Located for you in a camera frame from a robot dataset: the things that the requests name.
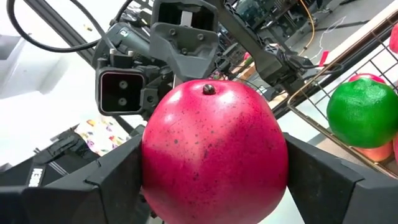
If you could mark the red tag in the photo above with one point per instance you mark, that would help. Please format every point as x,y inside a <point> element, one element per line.
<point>324,58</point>

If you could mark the black bag white label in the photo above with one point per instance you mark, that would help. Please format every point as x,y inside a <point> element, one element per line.
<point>62,149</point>

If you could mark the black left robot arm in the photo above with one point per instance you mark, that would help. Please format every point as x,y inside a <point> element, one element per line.
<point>273,68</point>

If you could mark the colourful patterned sheet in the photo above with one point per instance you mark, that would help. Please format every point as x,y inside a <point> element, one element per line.
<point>102,137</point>

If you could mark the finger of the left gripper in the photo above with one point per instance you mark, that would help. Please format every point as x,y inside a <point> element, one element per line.
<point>186,53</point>

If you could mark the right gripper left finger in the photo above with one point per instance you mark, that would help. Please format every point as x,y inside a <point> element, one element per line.
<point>77,199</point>

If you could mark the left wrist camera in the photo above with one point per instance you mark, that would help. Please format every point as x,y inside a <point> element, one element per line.
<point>121,93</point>

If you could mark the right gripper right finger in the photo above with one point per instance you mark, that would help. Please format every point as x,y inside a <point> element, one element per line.
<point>335,199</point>

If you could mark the green lime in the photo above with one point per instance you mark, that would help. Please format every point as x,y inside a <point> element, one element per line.
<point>360,112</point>

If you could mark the red speckled round fruit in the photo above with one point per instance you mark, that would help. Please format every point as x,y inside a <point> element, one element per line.
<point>214,149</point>

